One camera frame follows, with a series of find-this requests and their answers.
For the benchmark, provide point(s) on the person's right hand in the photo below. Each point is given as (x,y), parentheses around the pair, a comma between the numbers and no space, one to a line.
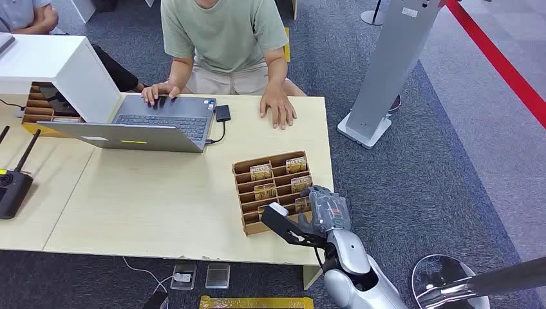
(158,90)

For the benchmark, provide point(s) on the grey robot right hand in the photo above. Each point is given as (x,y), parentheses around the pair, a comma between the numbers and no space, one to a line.
(328,211)

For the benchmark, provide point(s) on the person's left hand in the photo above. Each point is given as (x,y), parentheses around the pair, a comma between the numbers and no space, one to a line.
(277,106)

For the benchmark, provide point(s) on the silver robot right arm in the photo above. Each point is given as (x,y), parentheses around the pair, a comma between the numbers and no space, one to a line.
(352,260)

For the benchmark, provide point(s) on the person's left forearm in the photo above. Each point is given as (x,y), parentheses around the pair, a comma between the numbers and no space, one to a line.
(276,68)

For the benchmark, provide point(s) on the person's right forearm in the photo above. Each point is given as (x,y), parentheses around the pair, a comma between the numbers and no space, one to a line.
(181,72)

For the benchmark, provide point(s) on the gold printed card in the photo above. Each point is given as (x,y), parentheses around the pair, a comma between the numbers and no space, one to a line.
(296,165)
(301,184)
(260,172)
(265,191)

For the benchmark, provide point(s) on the brown wooden card holder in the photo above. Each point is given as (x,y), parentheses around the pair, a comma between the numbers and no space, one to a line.
(273,181)

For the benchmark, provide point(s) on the seated person at edge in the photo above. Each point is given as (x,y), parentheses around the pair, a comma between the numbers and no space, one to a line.
(21,13)

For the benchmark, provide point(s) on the grey laptop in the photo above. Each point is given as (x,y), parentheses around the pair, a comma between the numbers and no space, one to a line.
(166,111)

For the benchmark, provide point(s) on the black adapter box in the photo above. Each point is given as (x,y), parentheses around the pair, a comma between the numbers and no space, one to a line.
(222,113)

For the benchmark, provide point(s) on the pale desk leg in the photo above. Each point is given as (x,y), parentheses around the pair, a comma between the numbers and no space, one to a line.
(310,277)

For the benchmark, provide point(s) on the white box shelf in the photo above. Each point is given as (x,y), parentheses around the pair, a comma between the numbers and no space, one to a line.
(64,64)

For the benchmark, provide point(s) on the white furniture panel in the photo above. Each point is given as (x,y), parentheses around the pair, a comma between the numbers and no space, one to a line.
(83,9)

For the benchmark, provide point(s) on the yellow floor tape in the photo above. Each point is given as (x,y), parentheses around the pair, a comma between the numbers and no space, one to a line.
(256,303)

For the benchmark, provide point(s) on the round stanchion base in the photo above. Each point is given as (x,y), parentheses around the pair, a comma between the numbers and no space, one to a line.
(370,18)
(396,104)

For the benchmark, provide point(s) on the grey kiosk stand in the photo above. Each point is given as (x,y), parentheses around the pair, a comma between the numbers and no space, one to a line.
(392,64)

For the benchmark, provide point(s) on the wooden holder under shelf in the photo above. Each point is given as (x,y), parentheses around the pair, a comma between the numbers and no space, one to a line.
(36,111)

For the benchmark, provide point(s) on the metal floor socket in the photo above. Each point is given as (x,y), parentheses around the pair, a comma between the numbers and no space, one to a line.
(184,277)
(218,276)

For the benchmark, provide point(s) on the black router with antennas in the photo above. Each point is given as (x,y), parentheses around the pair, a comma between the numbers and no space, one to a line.
(13,192)

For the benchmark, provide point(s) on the black floor box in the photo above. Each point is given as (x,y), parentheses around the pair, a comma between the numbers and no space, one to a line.
(155,301)

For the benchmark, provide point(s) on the red barrier belt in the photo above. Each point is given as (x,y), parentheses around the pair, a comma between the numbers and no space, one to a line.
(503,64)

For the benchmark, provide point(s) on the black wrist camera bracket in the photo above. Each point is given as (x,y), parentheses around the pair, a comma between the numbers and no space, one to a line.
(286,228)

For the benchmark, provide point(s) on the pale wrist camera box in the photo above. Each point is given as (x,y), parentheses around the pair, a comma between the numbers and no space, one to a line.
(279,209)

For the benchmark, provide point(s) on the chrome stanchion post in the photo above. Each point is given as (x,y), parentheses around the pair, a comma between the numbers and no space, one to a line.
(469,286)

